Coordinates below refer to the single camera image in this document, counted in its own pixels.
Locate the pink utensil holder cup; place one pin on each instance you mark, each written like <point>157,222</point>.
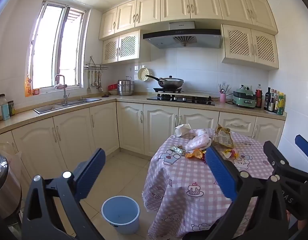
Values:
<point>224,89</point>

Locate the kitchen window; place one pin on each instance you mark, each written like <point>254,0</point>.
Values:
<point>53,47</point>

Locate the gold snack bag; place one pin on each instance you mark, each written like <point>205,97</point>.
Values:
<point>222,137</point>

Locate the cream wall cabinets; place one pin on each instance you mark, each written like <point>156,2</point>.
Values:
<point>194,5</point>

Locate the white plastic bag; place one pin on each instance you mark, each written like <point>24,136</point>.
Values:
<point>197,141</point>

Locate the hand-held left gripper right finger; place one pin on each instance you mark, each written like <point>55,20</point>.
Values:
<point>221,175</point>

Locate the grey range hood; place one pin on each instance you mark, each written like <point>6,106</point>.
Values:
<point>184,38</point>

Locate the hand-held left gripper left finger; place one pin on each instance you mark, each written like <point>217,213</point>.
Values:
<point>90,175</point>

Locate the glass jar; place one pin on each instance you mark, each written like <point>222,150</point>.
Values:
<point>0,105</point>

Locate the green electric cooker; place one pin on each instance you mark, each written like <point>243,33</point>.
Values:
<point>244,98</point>

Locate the black gas stove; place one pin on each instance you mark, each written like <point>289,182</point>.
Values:
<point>181,100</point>

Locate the red bowl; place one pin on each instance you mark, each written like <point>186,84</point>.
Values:
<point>113,87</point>

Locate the silver electric pressure cooker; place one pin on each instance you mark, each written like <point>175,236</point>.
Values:
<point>5,180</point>

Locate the blue plastic bucket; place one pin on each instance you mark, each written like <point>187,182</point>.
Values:
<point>120,212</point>

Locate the stainless steel steamer pot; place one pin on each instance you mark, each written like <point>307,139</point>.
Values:
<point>126,88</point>

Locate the row of condiment bottles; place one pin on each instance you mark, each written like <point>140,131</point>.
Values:
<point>271,102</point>

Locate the pink checkered tablecloth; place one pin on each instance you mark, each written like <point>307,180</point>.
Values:
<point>189,170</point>

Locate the yellow red wrapper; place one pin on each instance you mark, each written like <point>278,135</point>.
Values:
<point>230,153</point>

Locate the pink cloth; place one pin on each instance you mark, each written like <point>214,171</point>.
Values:
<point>60,86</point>

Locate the stainless steel sink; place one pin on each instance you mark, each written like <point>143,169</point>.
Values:
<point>66,104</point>

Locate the cream lattice door cabinet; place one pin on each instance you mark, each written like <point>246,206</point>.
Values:
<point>121,46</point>
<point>249,46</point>

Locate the cream perforated colander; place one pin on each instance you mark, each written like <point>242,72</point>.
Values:
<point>142,75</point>

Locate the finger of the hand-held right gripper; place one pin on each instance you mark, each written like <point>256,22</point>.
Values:
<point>274,155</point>
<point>305,145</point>

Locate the small silver wrapper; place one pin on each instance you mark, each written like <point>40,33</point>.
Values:
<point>177,150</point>

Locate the cream kitchen base cabinets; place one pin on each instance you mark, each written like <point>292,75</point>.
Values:
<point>68,135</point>

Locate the black wok with lid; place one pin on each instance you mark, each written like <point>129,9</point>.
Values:
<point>170,82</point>

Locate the white wall outlet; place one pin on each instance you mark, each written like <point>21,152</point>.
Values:
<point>246,87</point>

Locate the hanging metal spoon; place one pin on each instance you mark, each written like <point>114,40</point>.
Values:
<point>100,89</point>

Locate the hanging metal ladle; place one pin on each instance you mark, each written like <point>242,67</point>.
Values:
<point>95,83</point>

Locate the small red holder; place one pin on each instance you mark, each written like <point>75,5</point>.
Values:
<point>35,92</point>

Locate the hanging metal spatula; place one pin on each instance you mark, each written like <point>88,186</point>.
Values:
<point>88,87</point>

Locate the teal box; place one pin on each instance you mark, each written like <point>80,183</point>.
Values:
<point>5,112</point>

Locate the metal wall utensil rack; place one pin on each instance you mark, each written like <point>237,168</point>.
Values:
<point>95,66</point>

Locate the white paper cup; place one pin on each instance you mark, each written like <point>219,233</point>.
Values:
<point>181,130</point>

